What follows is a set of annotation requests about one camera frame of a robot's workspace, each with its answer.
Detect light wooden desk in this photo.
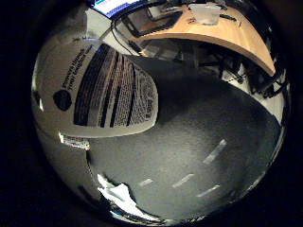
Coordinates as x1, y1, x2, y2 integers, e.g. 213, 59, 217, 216
134, 3, 276, 78

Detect clear plastic container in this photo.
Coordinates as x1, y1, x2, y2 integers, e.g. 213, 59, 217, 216
188, 3, 223, 26

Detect white spray bottle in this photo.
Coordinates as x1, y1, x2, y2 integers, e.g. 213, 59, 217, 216
30, 2, 160, 140

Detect computer monitor with white screen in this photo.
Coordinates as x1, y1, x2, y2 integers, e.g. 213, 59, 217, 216
89, 0, 150, 19

